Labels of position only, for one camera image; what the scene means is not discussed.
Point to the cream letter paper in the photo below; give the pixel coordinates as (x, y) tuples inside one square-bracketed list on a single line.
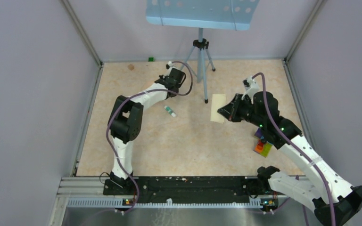
[(218, 101)]

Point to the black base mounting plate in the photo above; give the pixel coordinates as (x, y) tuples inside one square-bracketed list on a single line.
[(188, 190)]

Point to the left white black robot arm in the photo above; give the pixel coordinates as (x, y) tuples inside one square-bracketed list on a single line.
[(125, 120)]

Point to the colourful toy block stack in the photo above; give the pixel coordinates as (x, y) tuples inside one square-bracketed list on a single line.
[(262, 147)]

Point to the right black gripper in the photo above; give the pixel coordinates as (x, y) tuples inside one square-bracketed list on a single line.
[(230, 110)]

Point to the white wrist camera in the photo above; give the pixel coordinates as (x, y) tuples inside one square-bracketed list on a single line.
[(251, 87), (169, 66)]

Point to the grey slotted cable duct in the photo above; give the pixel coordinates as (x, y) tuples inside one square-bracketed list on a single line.
[(119, 203)]

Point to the blue music stand tray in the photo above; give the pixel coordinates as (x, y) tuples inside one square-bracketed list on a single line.
[(233, 15)]

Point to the green white glue stick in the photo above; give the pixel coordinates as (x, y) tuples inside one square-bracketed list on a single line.
[(170, 111)]

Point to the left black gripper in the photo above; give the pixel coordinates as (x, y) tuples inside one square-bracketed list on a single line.
[(162, 77)]

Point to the grey tripod stand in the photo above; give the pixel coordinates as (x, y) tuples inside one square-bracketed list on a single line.
[(204, 60)]

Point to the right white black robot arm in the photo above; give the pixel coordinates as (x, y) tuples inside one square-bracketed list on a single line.
[(332, 199)]

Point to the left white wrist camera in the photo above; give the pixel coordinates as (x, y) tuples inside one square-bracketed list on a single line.
[(169, 66)]

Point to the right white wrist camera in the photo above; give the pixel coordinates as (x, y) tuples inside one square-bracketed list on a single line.
[(251, 87)]

